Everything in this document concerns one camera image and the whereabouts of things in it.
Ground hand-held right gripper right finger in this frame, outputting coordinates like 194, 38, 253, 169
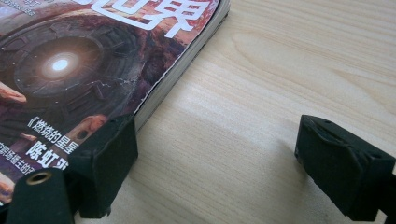
293, 114, 396, 222

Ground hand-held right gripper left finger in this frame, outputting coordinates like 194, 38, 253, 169
66, 113, 140, 219

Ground paperback book with reddish cover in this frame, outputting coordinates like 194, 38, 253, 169
0, 0, 232, 207

